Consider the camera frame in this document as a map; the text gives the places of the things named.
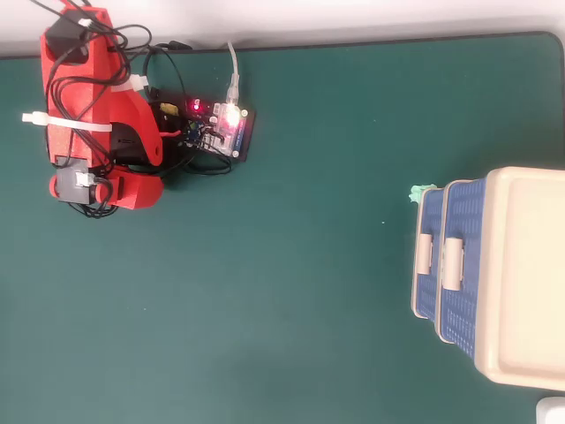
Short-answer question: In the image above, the white USB cable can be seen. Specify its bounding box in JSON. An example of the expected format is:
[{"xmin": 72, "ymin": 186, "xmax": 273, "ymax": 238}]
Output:
[{"xmin": 226, "ymin": 40, "xmax": 245, "ymax": 110}]

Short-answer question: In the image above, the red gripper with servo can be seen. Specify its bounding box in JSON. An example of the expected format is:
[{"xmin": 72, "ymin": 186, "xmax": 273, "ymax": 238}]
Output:
[{"xmin": 48, "ymin": 156, "xmax": 166, "ymax": 212}]

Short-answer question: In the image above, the beige plastic drawer cabinet frame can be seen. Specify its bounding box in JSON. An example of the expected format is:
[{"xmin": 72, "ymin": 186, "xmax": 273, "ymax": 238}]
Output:
[{"xmin": 410, "ymin": 166, "xmax": 565, "ymax": 392}]

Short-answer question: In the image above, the robot controller circuit board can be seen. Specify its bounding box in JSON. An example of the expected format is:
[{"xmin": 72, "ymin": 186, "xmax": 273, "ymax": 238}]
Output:
[{"xmin": 182, "ymin": 97, "xmax": 258, "ymax": 163}]

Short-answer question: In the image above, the blue wicker drawer plain handle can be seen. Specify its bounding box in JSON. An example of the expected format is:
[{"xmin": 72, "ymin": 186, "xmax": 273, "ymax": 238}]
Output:
[{"xmin": 411, "ymin": 186, "xmax": 445, "ymax": 322}]

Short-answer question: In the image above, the white box corner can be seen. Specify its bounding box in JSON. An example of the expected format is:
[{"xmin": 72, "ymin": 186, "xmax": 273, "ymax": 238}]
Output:
[{"xmin": 535, "ymin": 396, "xmax": 565, "ymax": 424}]

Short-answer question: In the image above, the black power cable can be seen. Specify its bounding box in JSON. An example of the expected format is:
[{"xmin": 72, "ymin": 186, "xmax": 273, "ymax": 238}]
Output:
[{"xmin": 143, "ymin": 39, "xmax": 196, "ymax": 105}]

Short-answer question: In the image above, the blue wicker drawer taped handle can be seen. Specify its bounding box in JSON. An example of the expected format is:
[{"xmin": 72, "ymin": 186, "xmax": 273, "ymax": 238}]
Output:
[{"xmin": 434, "ymin": 178, "xmax": 492, "ymax": 346}]

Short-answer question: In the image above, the green putty lump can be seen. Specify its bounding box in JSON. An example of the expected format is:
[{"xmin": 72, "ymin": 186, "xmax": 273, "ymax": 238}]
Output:
[{"xmin": 409, "ymin": 182, "xmax": 439, "ymax": 205}]

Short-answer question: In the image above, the dark green table mat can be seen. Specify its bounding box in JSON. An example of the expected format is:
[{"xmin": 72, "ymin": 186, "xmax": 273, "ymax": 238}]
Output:
[{"xmin": 0, "ymin": 30, "xmax": 565, "ymax": 424}]

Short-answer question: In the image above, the white zip tie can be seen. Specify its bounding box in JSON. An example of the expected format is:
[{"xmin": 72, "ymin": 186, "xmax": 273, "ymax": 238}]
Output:
[
  {"xmin": 109, "ymin": 74, "xmax": 150, "ymax": 95},
  {"xmin": 21, "ymin": 111, "xmax": 112, "ymax": 134}
]

